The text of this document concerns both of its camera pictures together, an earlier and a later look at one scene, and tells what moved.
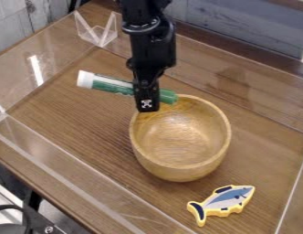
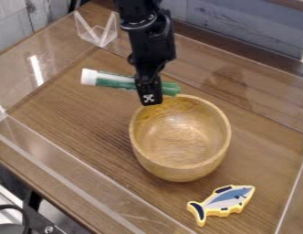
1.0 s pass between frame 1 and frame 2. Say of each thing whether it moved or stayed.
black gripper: stayed
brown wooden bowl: stayed
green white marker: moved
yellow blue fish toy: stayed
